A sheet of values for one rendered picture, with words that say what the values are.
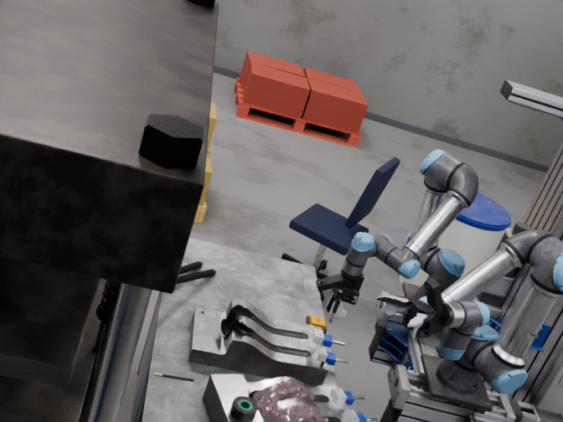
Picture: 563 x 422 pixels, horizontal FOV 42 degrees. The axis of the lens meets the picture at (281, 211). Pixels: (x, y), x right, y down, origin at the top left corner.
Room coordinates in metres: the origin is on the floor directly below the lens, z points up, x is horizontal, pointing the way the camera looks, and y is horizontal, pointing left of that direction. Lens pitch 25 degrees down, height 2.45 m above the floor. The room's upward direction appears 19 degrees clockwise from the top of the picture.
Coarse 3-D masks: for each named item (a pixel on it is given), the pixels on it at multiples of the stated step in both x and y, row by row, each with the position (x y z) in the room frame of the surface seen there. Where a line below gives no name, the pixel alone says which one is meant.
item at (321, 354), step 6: (318, 348) 2.27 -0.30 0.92; (324, 348) 2.28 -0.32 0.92; (318, 354) 2.24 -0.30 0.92; (324, 354) 2.25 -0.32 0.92; (330, 354) 2.28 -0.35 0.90; (318, 360) 2.24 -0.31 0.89; (324, 360) 2.24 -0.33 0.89; (330, 360) 2.25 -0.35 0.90; (336, 360) 2.27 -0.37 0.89; (342, 360) 2.28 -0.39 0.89
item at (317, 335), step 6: (318, 330) 2.39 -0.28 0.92; (312, 336) 2.37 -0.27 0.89; (318, 336) 2.35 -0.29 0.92; (324, 336) 2.38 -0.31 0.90; (330, 336) 2.40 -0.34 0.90; (318, 342) 2.35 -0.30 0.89; (324, 342) 2.36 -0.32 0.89; (330, 342) 2.36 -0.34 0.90; (336, 342) 2.38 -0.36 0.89; (342, 342) 2.39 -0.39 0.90
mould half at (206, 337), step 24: (216, 312) 2.36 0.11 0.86; (192, 336) 2.19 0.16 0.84; (216, 336) 2.22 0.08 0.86; (240, 336) 2.16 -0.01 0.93; (264, 336) 2.26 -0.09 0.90; (192, 360) 2.10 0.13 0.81; (216, 360) 2.12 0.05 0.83; (240, 360) 2.14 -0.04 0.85; (264, 360) 2.15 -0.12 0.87; (288, 360) 2.18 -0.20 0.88; (312, 360) 2.23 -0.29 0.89
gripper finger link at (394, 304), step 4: (380, 296) 1.83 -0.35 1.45; (384, 296) 1.83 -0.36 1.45; (388, 296) 1.84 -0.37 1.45; (392, 296) 1.85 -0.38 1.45; (396, 296) 1.85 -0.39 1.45; (380, 300) 1.83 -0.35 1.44; (384, 300) 1.83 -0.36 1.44; (388, 300) 1.83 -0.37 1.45; (392, 300) 1.83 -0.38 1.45; (396, 300) 1.84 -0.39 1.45; (400, 300) 1.84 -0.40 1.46; (404, 300) 1.85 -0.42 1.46; (388, 304) 1.84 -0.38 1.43; (392, 304) 1.84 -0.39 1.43; (396, 304) 1.83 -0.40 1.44; (400, 304) 1.83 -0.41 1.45; (404, 304) 1.83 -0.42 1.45; (388, 308) 1.84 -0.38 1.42; (392, 308) 1.84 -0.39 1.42; (396, 308) 1.84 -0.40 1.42; (400, 308) 1.84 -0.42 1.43; (404, 308) 1.84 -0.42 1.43; (388, 312) 1.84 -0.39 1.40; (392, 312) 1.84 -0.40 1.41
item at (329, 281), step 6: (330, 276) 2.38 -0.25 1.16; (336, 276) 2.37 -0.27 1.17; (342, 276) 2.37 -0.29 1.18; (318, 282) 2.34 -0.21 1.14; (324, 282) 2.34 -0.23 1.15; (330, 282) 2.34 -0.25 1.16; (336, 282) 2.34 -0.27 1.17; (342, 282) 2.34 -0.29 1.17; (318, 288) 2.33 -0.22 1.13; (324, 288) 2.33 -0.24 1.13; (330, 288) 2.34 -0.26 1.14
